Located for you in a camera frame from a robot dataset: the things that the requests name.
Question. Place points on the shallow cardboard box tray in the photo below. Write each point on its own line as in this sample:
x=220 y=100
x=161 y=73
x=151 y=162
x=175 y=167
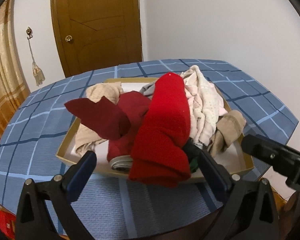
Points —
x=233 y=159

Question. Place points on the dark red underwear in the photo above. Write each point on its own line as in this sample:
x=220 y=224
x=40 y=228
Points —
x=135 y=106

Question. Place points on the green black underwear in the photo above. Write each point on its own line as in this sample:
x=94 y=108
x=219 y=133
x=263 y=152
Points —
x=193 y=164

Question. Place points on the red plastic stool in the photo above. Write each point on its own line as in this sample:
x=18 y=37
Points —
x=7 y=224

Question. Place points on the dark wooden dresser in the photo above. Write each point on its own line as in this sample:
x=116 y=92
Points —
x=192 y=231

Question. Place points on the maroon underwear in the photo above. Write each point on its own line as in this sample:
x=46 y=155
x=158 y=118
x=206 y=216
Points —
x=105 y=118

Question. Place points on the bright red underwear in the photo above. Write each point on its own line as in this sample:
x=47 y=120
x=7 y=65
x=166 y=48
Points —
x=168 y=123

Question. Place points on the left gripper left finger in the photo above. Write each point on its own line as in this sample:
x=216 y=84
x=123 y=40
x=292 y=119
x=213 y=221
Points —
x=33 y=220

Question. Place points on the white pink underwear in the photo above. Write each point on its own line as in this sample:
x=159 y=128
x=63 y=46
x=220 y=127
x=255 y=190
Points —
x=205 y=104

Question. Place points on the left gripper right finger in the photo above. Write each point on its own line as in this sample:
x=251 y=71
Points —
x=249 y=210

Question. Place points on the beige striped curtain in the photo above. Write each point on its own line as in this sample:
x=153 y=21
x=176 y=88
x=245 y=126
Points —
x=13 y=87

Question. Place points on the beige towel-like underwear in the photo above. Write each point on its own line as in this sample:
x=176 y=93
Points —
x=86 y=139

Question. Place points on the brown wooden door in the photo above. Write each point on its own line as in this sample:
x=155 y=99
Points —
x=96 y=34

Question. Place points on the small beige cloth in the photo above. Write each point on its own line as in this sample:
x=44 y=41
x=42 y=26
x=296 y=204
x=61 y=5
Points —
x=228 y=129

